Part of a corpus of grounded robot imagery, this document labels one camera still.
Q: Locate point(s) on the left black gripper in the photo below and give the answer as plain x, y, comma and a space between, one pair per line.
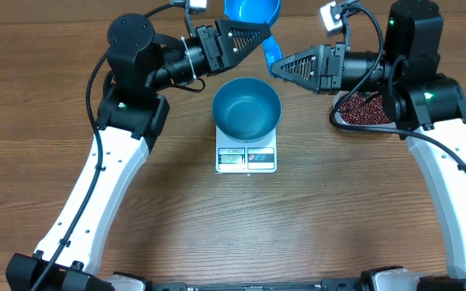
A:
215, 51

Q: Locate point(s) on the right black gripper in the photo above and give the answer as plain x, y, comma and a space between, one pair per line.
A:
331, 80

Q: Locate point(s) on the blue plastic measuring scoop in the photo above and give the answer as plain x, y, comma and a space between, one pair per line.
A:
258, 11

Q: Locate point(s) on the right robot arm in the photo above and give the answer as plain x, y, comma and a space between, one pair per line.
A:
427, 110

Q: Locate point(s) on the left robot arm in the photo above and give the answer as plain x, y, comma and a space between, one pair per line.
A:
126, 125

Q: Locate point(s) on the blue metal bowl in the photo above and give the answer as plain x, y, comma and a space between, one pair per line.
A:
246, 109

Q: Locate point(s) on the white digital kitchen scale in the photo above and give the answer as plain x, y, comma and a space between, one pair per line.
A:
236, 157

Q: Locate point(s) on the clear plastic food container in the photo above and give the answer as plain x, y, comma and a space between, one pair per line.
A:
362, 125

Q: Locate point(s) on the red beans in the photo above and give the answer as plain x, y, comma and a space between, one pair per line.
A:
362, 111

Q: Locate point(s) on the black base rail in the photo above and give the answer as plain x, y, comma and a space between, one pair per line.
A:
327, 284

